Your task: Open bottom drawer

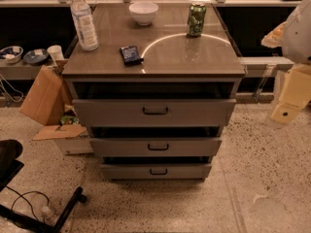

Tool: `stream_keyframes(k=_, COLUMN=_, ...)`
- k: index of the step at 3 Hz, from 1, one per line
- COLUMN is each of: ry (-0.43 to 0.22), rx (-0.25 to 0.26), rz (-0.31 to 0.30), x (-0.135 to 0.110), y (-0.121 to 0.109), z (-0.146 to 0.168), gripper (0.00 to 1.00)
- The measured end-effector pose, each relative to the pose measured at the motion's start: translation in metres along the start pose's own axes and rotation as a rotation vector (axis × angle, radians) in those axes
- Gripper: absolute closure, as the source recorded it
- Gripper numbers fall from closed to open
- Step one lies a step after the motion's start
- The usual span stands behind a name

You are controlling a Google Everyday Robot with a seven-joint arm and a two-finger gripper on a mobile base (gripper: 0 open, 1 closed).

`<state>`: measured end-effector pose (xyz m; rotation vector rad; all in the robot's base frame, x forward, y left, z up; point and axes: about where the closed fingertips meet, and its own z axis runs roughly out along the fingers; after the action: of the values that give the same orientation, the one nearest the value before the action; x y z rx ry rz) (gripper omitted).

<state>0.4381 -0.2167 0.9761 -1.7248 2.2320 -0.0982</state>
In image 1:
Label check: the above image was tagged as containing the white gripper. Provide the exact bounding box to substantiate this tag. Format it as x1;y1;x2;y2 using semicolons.
267;63;311;128

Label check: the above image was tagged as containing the grey drawer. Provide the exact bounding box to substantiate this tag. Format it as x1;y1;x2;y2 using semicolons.
73;99;236;127
90;137;222;157
101;164;212;180

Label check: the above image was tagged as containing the white paper cup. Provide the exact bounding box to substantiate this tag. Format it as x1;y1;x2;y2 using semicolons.
48;45;64;61

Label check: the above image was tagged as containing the white ceramic bowl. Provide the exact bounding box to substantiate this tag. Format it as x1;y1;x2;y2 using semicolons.
129;2;158;25

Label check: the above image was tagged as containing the brown cardboard box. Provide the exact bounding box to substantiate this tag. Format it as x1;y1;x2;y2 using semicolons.
19;65;72;125

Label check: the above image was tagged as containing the blue patterned plate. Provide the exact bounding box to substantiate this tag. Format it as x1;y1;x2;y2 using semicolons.
23;49;49;65

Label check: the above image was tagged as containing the blue patterned bowl left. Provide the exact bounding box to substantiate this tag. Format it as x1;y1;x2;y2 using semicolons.
0;46;23;64

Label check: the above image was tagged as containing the clear plastic water bottle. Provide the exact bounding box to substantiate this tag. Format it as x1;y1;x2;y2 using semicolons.
71;0;98;50

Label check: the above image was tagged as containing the grey middle drawer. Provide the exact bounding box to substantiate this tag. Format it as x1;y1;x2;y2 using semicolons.
90;137;222;157

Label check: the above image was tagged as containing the green snack bag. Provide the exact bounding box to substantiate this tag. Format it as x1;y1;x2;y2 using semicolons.
60;115;80;125

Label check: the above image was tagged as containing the grey bottom drawer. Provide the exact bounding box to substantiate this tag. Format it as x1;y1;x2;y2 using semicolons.
101;164;212;180

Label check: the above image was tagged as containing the green soda can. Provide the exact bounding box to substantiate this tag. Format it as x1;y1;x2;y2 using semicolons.
188;2;206;37

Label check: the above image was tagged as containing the grey three-drawer cabinet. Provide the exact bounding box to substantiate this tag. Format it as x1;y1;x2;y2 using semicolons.
61;2;247;183

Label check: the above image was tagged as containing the dark blue snack packet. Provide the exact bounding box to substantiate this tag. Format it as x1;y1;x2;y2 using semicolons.
120;46;143;66

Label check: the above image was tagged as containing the grey top drawer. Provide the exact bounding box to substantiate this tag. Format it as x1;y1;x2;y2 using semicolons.
73;99;236;127

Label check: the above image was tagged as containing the black cable on floor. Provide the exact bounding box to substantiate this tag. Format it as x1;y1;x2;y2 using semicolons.
4;185;52;221

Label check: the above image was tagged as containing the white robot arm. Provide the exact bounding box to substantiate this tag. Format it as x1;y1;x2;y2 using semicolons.
261;0;311;128

